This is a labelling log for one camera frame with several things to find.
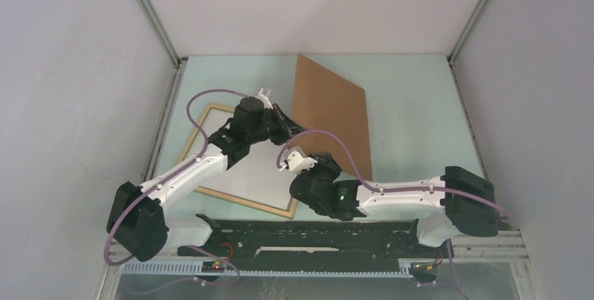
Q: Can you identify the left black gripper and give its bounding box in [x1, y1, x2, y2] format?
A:
[247, 104, 308, 146]

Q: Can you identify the wooden picture frame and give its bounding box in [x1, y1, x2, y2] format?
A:
[178, 103, 298, 219]

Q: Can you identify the brown cardboard backing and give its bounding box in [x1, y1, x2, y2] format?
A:
[291, 54, 373, 181]

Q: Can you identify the landscape photo print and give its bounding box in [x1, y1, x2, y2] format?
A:
[197, 111, 293, 210]

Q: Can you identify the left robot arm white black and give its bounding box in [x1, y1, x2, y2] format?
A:
[104, 97, 306, 266]

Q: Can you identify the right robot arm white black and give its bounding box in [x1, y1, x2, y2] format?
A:
[279, 149, 499, 257]

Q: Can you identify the aluminium base extrusion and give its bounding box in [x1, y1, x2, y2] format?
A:
[106, 228, 530, 261]

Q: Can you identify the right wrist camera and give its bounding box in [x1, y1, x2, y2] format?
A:
[279, 146, 318, 174]

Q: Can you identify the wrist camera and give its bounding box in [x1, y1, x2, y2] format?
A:
[279, 146, 318, 174]
[256, 87, 273, 109]

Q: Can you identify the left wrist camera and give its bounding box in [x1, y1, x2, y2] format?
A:
[256, 87, 273, 109]

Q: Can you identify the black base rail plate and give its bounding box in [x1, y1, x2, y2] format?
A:
[203, 219, 448, 273]

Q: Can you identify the grey cable duct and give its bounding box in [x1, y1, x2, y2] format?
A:
[122, 260, 412, 278]

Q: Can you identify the left aluminium corner post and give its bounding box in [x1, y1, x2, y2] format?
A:
[137, 0, 181, 68]

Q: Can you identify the aluminium corner post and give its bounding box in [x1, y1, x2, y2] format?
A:
[137, 0, 181, 68]
[448, 0, 490, 67]

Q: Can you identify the right aluminium corner post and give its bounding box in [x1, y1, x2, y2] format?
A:
[448, 0, 490, 67]

